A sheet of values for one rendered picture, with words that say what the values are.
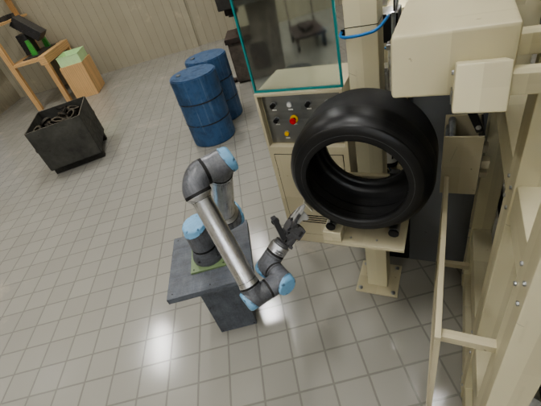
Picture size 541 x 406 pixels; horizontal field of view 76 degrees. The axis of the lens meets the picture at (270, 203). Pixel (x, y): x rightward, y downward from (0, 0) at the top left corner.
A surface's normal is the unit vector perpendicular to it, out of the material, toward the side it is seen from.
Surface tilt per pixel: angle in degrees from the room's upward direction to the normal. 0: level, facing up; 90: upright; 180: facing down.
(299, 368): 0
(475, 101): 72
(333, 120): 44
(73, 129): 90
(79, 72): 90
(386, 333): 0
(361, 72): 90
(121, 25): 90
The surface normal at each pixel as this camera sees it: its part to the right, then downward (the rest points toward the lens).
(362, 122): -0.29, -0.11
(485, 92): -0.43, 0.38
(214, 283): -0.23, -0.76
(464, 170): -0.37, 0.65
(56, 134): 0.33, 0.53
